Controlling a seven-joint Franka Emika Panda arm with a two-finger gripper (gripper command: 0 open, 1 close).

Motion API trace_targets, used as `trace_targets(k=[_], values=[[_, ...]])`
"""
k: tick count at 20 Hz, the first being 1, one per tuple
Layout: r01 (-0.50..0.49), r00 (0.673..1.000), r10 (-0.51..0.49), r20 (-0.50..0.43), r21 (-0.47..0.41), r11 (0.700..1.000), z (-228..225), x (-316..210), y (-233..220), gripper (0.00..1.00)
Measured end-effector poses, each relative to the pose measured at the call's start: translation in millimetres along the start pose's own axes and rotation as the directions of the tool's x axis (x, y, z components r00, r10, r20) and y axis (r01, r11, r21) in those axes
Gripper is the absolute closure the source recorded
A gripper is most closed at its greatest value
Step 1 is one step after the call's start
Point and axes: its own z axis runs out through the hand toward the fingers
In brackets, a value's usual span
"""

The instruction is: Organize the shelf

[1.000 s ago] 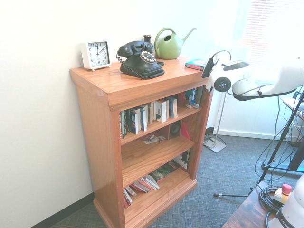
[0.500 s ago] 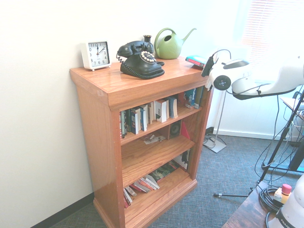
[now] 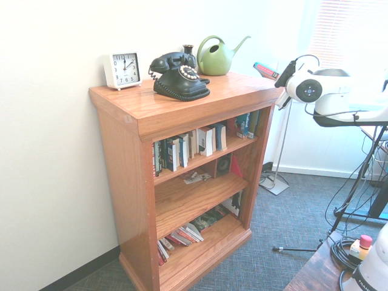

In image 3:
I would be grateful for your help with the white-edged paperback with barcode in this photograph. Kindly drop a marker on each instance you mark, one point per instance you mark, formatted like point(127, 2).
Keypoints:
point(206, 142)

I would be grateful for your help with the black red-lettered spine book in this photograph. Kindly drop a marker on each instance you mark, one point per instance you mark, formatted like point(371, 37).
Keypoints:
point(156, 160)

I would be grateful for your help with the grey white cover book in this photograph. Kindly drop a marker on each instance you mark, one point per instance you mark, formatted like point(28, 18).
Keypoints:
point(162, 254)

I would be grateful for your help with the wooden desk black legs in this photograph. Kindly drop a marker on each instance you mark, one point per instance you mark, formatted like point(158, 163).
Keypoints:
point(379, 200)

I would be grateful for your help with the green plastic watering can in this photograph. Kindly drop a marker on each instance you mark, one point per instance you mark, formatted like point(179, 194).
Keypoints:
point(215, 63)

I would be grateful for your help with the green spine book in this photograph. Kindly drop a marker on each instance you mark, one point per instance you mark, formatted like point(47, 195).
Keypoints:
point(256, 122)

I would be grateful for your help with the black tripod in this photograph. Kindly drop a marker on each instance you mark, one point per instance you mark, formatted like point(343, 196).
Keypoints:
point(298, 249)

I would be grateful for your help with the small wooden speaker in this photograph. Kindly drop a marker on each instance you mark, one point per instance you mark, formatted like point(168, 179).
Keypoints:
point(224, 165)

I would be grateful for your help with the white square alarm clock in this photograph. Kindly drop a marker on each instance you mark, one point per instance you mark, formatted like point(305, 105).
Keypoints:
point(124, 69)

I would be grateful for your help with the red folder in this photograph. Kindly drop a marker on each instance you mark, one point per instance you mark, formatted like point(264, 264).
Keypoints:
point(237, 168)

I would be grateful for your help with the metal floor stand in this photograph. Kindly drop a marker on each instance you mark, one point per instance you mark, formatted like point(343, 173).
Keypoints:
point(274, 188)

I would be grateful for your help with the black vase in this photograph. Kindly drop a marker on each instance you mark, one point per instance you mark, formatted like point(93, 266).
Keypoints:
point(188, 50)

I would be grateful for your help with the loose printed papers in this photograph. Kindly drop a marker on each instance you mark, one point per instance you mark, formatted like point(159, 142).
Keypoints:
point(197, 177)

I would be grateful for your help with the black rotary telephone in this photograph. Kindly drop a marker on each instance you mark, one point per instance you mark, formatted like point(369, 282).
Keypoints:
point(182, 88)

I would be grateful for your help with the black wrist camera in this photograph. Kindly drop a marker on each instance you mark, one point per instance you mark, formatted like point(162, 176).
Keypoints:
point(286, 74)

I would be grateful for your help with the wooden bookshelf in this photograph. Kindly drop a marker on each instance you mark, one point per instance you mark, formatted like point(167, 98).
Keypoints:
point(127, 197)

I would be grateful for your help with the dark green paperback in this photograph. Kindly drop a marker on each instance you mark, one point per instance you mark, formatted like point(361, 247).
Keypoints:
point(163, 154)

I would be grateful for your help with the dark blue paperback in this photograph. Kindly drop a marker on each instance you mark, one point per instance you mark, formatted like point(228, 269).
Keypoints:
point(183, 151)

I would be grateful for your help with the white window blinds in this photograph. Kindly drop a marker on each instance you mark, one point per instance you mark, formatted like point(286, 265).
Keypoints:
point(348, 30)

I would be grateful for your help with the white book red marks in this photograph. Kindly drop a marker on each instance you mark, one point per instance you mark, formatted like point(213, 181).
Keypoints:
point(194, 232)

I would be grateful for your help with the blue Thailand guide book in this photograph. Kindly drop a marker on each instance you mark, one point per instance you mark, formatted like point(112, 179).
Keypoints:
point(248, 124)

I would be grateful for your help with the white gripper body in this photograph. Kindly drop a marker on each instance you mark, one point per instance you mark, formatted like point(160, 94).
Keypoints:
point(284, 98)

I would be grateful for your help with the blue white paperback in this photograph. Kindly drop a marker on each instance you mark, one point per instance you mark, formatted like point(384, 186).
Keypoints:
point(172, 156)

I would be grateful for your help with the red spine book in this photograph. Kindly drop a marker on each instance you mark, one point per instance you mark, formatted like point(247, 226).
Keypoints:
point(180, 239)

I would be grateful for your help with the red cover book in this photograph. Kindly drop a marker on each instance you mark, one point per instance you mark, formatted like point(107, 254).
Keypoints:
point(235, 127)

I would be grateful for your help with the dark wooden table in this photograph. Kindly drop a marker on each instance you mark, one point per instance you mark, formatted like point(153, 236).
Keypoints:
point(318, 272)

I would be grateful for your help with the yellow red emergency stop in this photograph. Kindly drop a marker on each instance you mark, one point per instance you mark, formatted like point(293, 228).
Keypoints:
point(360, 247)

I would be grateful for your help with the teal paperback book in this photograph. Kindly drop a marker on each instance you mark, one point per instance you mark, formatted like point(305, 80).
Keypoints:
point(266, 70)

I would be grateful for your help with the black white cover book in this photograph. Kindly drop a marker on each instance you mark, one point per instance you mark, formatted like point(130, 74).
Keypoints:
point(233, 204)

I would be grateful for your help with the dark green photo book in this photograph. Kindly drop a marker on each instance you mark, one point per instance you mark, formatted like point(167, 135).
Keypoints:
point(210, 218)

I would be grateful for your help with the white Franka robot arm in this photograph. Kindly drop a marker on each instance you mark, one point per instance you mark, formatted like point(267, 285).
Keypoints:
point(333, 100)

